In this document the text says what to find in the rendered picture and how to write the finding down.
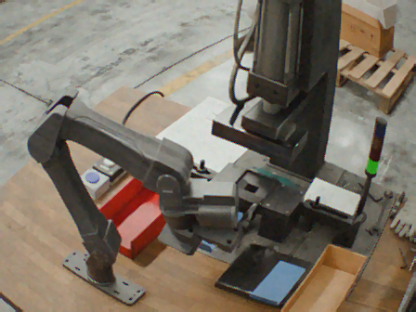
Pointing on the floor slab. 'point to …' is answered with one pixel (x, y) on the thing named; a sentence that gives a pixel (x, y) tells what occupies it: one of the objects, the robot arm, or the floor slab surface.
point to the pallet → (361, 61)
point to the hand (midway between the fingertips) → (192, 240)
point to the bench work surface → (11, 284)
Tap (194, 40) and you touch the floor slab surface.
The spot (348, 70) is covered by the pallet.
